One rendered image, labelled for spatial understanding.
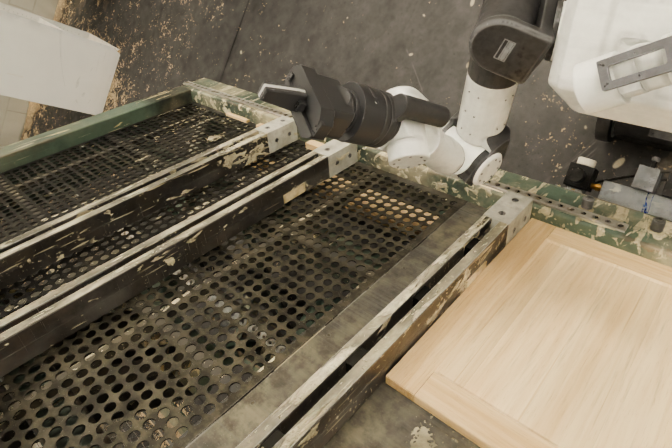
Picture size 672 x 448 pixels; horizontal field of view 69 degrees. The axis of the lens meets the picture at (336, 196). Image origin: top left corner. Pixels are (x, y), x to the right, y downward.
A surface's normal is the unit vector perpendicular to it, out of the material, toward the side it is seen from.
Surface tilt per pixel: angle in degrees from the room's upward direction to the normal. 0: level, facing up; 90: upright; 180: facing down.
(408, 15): 0
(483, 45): 54
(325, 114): 74
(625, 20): 23
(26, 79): 90
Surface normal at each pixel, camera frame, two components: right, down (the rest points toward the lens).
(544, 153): -0.59, -0.08
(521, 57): -0.35, 0.76
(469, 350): -0.06, -0.84
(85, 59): 0.70, 0.42
